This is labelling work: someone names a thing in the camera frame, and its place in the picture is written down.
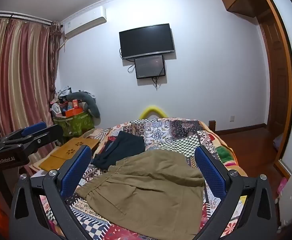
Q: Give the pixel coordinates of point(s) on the dark navy garment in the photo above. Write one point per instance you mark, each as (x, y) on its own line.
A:
(122, 147)

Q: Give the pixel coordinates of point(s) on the striped pink curtain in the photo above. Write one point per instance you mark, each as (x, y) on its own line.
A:
(18, 67)

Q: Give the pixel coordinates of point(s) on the green patterned bag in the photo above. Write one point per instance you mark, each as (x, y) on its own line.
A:
(78, 125)

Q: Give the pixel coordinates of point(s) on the yellow foam tube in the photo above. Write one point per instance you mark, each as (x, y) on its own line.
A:
(152, 109)

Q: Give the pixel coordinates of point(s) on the khaki pants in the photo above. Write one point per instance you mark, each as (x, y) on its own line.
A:
(148, 185)

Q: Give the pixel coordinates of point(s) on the small red box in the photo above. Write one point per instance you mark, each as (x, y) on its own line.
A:
(75, 104)

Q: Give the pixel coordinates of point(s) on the wooden bed post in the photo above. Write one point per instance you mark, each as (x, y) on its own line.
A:
(212, 125)

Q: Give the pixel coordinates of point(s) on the white wall socket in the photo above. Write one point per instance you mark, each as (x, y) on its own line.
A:
(232, 118)

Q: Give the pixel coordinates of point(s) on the patchwork printed blanket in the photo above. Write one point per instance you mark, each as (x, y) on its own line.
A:
(166, 135)

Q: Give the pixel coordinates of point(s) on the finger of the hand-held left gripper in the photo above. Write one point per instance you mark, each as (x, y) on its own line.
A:
(35, 128)
(48, 135)

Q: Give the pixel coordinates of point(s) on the white curtain rail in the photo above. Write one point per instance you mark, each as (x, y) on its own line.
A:
(16, 16)

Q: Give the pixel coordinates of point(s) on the small black monitor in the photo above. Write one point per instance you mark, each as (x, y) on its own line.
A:
(149, 66)

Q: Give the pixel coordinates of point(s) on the orange box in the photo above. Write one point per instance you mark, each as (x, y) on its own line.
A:
(73, 112)

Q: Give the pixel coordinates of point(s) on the white air conditioner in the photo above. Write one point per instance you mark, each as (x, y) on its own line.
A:
(86, 21)

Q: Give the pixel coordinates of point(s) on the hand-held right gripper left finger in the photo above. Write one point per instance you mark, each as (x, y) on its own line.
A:
(76, 170)

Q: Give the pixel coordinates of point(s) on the black wall television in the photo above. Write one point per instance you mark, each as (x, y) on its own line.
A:
(146, 40)

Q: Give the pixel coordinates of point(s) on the wooden door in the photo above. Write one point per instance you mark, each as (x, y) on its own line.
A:
(273, 80)

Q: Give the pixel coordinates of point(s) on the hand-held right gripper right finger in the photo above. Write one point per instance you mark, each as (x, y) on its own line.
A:
(209, 172)

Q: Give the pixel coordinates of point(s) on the grey plush pillow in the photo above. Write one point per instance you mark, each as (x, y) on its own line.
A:
(93, 106)

